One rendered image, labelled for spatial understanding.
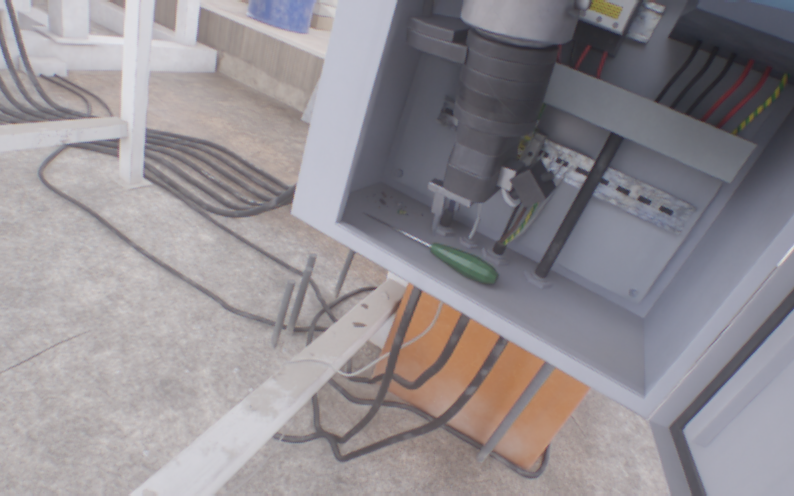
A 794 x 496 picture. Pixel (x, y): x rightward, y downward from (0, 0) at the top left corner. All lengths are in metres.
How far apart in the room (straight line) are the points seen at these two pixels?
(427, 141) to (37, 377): 0.96
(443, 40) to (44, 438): 0.99
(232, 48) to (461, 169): 3.46
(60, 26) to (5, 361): 2.28
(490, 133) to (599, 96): 0.14
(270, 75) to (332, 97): 3.11
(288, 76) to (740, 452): 3.31
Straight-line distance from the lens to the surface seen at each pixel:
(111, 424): 1.11
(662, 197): 0.55
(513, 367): 1.07
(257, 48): 3.63
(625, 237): 0.57
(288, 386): 0.86
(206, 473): 0.75
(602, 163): 0.51
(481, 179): 0.40
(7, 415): 1.16
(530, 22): 0.36
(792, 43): 0.39
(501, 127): 0.38
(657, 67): 0.54
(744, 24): 0.38
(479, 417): 1.19
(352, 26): 0.43
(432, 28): 0.40
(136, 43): 1.74
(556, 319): 0.50
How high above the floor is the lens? 0.88
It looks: 28 degrees down
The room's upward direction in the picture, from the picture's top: 21 degrees clockwise
